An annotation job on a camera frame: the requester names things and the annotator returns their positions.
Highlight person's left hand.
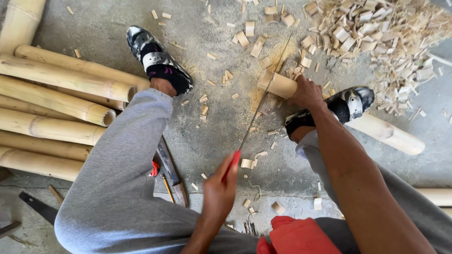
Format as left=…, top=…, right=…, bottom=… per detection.
left=202, top=152, right=241, bottom=228

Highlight person's right hand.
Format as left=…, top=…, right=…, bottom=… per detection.
left=287, top=75, right=327, bottom=109

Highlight red-handled hand saw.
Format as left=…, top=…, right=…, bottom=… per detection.
left=222, top=32, right=294, bottom=183

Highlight light bamboo culm section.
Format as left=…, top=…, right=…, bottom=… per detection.
left=257, top=69, right=426, bottom=156

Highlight black white right shoe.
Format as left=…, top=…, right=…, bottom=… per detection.
left=284, top=86, right=375, bottom=139

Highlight black white shoe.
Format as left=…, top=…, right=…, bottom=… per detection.
left=284, top=86, right=375, bottom=139
left=126, top=25, right=194, bottom=96

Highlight scattered bamboo chips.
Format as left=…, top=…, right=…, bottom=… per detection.
left=65, top=0, right=327, bottom=216

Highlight heap of bamboo offcuts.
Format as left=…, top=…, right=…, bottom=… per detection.
left=300, top=0, right=452, bottom=117

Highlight black white left shoe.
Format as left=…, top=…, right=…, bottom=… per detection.
left=126, top=25, right=194, bottom=96

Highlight red cloth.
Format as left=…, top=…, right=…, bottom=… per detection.
left=256, top=215, right=342, bottom=254

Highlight yellow pencil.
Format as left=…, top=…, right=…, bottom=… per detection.
left=162, top=174, right=176, bottom=204

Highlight pale bamboo pole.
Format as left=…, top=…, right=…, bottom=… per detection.
left=415, top=188, right=452, bottom=207

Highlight grey sweatpants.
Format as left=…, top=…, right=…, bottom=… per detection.
left=54, top=88, right=452, bottom=254

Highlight pile of bamboo poles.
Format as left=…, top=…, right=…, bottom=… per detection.
left=0, top=0, right=151, bottom=182

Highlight thin wooden stick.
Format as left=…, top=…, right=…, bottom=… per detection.
left=48, top=186, right=64, bottom=205

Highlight black saw blade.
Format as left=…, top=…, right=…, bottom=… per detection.
left=18, top=191, right=59, bottom=226

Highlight wooden-handled machete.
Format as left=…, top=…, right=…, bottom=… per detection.
left=156, top=137, right=188, bottom=207

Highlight dark tool handle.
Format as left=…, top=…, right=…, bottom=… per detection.
left=0, top=221, right=22, bottom=239

